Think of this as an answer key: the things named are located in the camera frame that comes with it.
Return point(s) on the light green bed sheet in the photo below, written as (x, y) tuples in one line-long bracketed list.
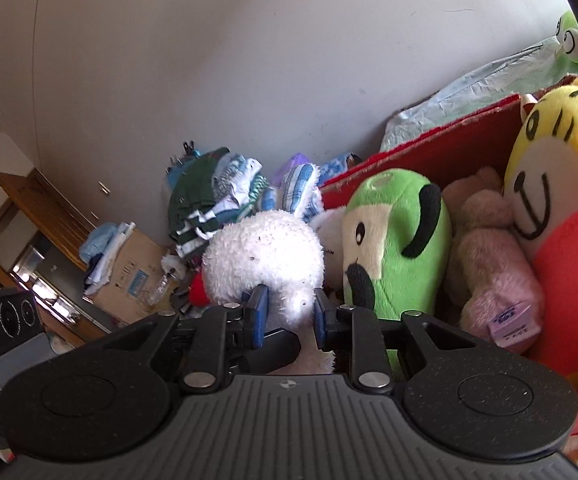
[(469, 95)]

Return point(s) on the purple tissue pack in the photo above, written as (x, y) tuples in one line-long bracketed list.
[(296, 162)]

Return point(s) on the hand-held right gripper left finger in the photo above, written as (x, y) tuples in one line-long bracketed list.
[(258, 316)]

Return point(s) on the wooden cabinet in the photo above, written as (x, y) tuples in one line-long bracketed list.
[(34, 195)]

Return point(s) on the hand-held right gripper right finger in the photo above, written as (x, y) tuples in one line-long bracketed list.
[(321, 319)]

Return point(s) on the small red object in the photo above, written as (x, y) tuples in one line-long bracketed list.
[(200, 290)]

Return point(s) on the clear plastic bottle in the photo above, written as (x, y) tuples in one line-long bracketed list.
[(159, 290)]

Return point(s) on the pink bear plush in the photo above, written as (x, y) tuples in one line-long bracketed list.
[(489, 265)]

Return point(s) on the brown cardboard carton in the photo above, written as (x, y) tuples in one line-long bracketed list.
[(134, 260)]

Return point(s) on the pale blue crumpled cloth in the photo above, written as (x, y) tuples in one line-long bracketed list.
[(101, 245)]

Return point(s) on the red cardboard box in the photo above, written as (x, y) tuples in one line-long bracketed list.
[(449, 152)]

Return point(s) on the green plush toy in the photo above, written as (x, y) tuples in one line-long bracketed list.
[(399, 260)]

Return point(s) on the white rabbit plush plaid ears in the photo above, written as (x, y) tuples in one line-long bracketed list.
[(264, 255)]

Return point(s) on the pile of folded clothes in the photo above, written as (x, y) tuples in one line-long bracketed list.
[(194, 200)]

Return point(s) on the blue checked cloth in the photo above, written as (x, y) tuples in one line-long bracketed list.
[(336, 165)]

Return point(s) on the green frog plush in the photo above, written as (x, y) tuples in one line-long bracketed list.
[(571, 40)]

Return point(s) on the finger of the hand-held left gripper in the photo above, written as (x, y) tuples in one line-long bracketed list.
[(276, 351)]

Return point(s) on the yellow tiger plush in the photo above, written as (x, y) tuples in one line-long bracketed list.
[(569, 270)]

